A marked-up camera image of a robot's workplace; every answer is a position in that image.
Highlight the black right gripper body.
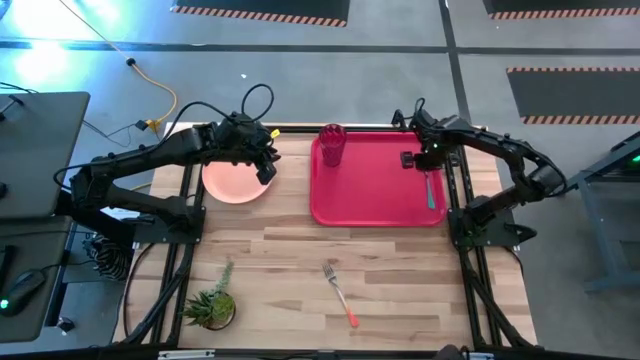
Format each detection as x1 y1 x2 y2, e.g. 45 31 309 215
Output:
412 139 449 172

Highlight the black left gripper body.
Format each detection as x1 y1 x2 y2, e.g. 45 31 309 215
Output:
214 113 282 169

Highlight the orange plate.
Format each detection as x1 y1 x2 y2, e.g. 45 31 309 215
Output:
201 160 274 205

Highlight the metal spoon teal handle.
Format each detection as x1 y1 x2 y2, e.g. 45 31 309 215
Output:
423 169 437 211

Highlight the pink faceted plastic cup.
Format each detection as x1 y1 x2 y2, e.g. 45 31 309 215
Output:
318 123 348 168

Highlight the metal fork orange handle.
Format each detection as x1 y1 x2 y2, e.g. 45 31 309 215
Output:
321 263 361 330

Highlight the red plastic tray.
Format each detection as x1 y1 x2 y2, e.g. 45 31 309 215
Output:
308 130 449 229

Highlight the yellow power plug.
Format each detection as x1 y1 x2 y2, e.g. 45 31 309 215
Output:
134 118 164 134

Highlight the black mat with hazard stripes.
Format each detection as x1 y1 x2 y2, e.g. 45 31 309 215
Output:
169 0 351 28
506 67 640 126
482 0 640 21

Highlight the potted succulent plant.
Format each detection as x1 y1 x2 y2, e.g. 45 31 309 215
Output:
180 259 237 332

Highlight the dark grey cart top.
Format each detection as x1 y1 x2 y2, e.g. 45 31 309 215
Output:
0 91 91 221

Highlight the black computer mouse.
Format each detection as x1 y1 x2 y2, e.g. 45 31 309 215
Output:
0 269 47 317

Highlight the black aluminium table frame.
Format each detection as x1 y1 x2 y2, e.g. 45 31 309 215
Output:
112 122 539 351

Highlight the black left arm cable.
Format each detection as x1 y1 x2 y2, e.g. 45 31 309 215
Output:
241 83 275 121

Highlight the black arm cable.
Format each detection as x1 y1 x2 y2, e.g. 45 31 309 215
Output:
241 83 275 121
391 97 426 131

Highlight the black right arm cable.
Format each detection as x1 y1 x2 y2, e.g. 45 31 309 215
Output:
391 97 426 131

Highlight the black coiled cable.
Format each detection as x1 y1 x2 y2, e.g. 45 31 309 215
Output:
84 234 134 281

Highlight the yellow extension cable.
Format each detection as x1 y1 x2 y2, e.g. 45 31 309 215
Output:
57 0 179 132

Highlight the grey metal cart frame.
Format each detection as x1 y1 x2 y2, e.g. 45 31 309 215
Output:
567 130 640 294

